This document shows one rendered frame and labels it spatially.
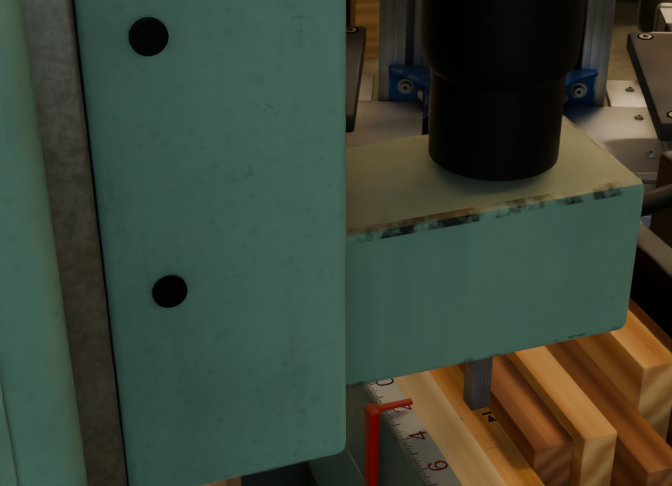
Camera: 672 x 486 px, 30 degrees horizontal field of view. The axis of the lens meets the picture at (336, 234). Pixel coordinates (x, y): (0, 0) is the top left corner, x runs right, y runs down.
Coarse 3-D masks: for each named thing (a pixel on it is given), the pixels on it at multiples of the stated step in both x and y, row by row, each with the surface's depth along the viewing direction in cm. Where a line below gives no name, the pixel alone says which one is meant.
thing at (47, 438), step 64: (0, 0) 29; (0, 64) 30; (0, 128) 30; (0, 192) 31; (0, 256) 32; (0, 320) 33; (64, 320) 35; (0, 384) 34; (64, 384) 35; (0, 448) 35; (64, 448) 36
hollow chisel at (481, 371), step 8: (480, 360) 54; (488, 360) 54; (472, 368) 54; (480, 368) 54; (488, 368) 54; (464, 376) 55; (472, 376) 54; (480, 376) 54; (488, 376) 55; (464, 384) 55; (472, 384) 54; (480, 384) 55; (488, 384) 55; (464, 392) 56; (472, 392) 55; (480, 392) 55; (488, 392) 55; (464, 400) 56; (472, 400) 55; (480, 400) 55; (488, 400) 55; (472, 408) 55; (480, 408) 55
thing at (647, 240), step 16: (640, 224) 60; (640, 240) 59; (656, 240) 59; (640, 256) 58; (656, 256) 58; (640, 272) 59; (656, 272) 57; (640, 288) 59; (656, 288) 58; (640, 304) 59; (656, 304) 58; (656, 320) 58
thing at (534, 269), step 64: (576, 128) 52; (384, 192) 47; (448, 192) 47; (512, 192) 47; (576, 192) 48; (640, 192) 48; (384, 256) 46; (448, 256) 47; (512, 256) 48; (576, 256) 49; (384, 320) 47; (448, 320) 48; (512, 320) 49; (576, 320) 50
